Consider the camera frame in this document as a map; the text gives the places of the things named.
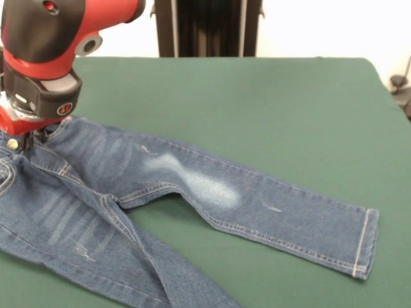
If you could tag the dark green table cloth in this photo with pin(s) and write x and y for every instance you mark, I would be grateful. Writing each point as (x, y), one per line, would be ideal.
(257, 112)

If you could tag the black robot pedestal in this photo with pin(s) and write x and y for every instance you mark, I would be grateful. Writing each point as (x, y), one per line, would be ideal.
(208, 29)

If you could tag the black wheeled chair base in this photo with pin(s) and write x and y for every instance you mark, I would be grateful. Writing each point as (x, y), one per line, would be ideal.
(398, 81)

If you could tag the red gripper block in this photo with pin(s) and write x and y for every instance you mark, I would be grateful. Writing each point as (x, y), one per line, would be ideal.
(19, 126)

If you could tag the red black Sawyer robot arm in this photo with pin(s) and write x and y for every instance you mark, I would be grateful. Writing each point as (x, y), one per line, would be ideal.
(41, 48)

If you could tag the blue denim jeans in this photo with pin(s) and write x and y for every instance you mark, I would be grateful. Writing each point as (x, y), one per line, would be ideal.
(160, 192)

